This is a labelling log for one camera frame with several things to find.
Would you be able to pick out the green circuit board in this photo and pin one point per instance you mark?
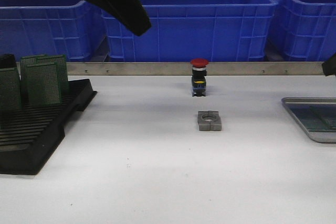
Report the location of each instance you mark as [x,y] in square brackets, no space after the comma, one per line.
[10,90]
[309,120]
[60,61]
[43,85]
[24,62]
[326,113]

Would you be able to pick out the silver metal tray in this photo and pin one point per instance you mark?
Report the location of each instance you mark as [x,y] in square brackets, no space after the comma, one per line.
[291,103]

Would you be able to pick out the green circuit board front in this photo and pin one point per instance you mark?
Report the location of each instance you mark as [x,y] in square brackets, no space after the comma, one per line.
[43,85]

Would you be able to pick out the black slotted board rack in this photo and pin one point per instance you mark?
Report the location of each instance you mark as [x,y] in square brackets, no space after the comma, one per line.
[31,135]

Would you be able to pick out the blue plastic crate right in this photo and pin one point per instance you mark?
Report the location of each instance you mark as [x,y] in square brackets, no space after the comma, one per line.
[304,30]

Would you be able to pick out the blue plastic crate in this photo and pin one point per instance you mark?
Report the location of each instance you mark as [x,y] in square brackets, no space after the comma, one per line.
[217,30]
[304,30]
[73,28]

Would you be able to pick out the blue plastic crate left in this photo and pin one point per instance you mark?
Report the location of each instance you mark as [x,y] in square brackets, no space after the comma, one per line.
[73,28]

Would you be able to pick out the blue plastic crate centre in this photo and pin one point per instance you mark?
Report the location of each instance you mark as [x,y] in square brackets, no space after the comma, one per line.
[217,30]

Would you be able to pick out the red emergency stop button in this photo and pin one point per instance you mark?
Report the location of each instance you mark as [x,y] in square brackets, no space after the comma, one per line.
[199,72]

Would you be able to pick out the grey metal pipe clamp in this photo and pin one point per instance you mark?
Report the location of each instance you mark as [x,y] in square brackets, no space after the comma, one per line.
[209,121]

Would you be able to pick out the steel table edge rail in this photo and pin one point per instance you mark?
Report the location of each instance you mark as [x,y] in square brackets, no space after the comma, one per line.
[185,69]

